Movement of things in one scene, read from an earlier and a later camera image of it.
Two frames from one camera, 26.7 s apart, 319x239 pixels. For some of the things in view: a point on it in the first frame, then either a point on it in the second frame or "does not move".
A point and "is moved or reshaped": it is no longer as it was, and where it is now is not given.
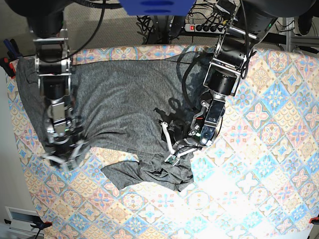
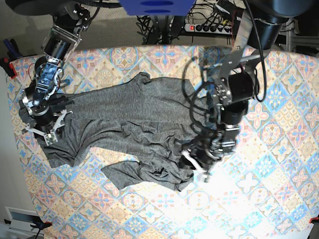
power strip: (205, 28) does not move
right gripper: (204, 127) to (202, 154)
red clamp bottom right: (313, 219) does not move
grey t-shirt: (120, 104) is moved or reshaped
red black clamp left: (8, 62) does not move
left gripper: (66, 139) to (43, 116)
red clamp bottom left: (40, 224) does not move
